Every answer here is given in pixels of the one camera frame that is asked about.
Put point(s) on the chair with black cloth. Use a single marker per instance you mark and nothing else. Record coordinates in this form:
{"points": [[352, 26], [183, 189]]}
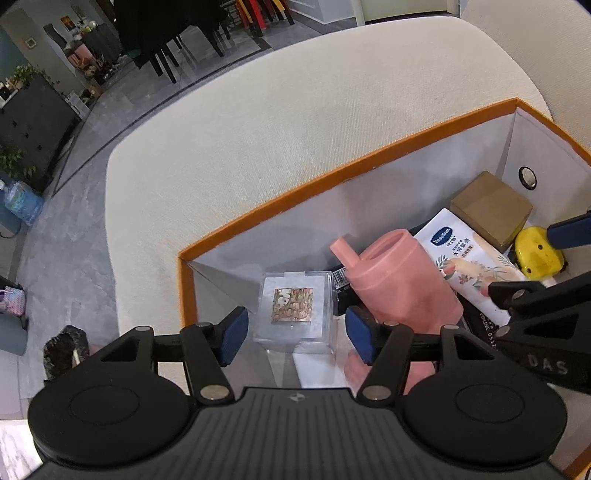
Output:
{"points": [[157, 27]]}

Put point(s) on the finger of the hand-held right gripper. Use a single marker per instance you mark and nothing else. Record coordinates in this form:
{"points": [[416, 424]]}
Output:
{"points": [[554, 304], [570, 233]]}

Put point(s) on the clear acrylic display box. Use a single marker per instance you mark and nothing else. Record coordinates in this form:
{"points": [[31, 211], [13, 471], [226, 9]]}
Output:
{"points": [[291, 300]]}

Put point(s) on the dark blue spray can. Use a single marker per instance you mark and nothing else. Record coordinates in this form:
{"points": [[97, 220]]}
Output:
{"points": [[342, 295]]}

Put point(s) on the pink cup with spout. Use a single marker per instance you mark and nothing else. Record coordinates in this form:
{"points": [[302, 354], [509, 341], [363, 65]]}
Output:
{"points": [[401, 277]]}

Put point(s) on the brown cardboard box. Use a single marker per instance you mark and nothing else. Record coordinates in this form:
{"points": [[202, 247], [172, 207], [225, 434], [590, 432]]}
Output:
{"points": [[489, 207]]}

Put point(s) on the dark grey cabinet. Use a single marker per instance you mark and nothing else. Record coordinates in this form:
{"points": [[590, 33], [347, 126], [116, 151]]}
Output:
{"points": [[32, 124]]}

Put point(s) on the trailing green plant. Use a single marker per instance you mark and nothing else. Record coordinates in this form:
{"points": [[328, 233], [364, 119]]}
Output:
{"points": [[25, 76]]}

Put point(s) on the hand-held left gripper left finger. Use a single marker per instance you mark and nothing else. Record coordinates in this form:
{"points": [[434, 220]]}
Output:
{"points": [[233, 334]]}

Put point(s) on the pink pump bottle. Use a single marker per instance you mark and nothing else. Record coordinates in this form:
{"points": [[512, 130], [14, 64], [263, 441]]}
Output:
{"points": [[420, 376]]}

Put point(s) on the pink woven basket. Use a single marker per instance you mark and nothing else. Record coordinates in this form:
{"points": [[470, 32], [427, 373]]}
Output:
{"points": [[11, 300]]}

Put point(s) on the yellow round container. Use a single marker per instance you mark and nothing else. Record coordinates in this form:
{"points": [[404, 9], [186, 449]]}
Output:
{"points": [[531, 254]]}

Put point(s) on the grey trash can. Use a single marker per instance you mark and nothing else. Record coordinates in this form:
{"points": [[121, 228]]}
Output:
{"points": [[11, 334]]}

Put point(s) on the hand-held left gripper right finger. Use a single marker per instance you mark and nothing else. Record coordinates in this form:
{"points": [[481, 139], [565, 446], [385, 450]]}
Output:
{"points": [[362, 333]]}

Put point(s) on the black trash bag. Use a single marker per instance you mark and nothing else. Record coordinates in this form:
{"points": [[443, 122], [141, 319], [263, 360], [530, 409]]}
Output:
{"points": [[60, 350]]}

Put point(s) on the dark narrow cabinet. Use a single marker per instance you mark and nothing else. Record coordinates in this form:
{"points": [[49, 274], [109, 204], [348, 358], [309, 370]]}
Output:
{"points": [[104, 44]]}

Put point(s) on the blue water jug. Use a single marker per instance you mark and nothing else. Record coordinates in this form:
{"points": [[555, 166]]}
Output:
{"points": [[23, 203]]}

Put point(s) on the orange cardboard storage box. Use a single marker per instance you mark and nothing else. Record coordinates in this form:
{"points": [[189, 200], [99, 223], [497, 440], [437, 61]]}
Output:
{"points": [[286, 230]]}

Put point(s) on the red plastic stool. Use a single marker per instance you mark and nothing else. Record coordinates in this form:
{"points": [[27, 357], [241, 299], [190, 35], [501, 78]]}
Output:
{"points": [[258, 14]]}

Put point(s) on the white lotion tube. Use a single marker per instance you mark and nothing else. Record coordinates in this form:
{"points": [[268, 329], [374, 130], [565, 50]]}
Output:
{"points": [[461, 258]]}

